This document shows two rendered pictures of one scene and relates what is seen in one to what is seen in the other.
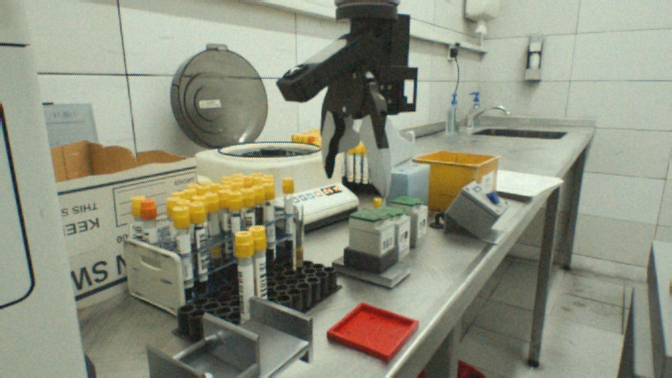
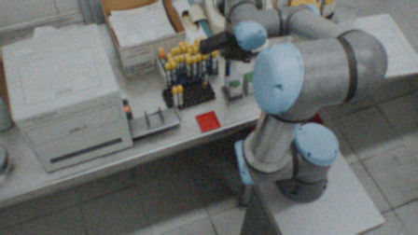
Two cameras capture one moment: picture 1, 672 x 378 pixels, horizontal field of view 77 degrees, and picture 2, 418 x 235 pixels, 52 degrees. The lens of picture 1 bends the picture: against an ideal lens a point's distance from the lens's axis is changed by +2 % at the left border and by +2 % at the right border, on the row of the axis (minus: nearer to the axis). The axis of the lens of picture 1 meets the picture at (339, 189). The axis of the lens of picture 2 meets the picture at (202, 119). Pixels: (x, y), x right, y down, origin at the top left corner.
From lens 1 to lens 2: 109 cm
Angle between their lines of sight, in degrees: 50
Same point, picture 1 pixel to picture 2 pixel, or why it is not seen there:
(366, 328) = (207, 119)
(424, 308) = (230, 121)
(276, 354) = (171, 121)
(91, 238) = (146, 55)
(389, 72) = (237, 52)
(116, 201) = (155, 46)
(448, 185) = not seen: hidden behind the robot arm
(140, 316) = (157, 82)
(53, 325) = (123, 121)
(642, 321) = not seen: hidden behind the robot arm
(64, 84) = not seen: outside the picture
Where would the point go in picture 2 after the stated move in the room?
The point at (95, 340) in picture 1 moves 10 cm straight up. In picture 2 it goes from (144, 87) to (140, 68)
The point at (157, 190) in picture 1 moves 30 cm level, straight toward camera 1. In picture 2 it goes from (169, 42) to (146, 110)
